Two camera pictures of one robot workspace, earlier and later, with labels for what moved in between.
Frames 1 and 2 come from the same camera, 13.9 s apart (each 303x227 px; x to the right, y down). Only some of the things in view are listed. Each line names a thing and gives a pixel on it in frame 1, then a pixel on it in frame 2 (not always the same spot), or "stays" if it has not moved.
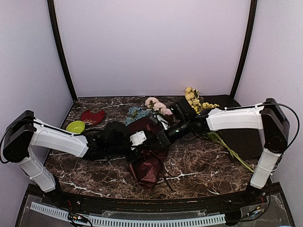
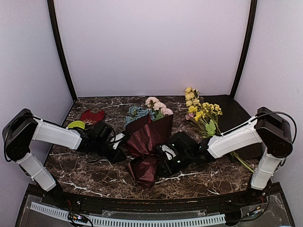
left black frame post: x=51 y=4 stays
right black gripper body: x=184 y=129 → x=175 y=167
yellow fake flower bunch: x=192 y=95 stays
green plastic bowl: x=75 y=127 stays
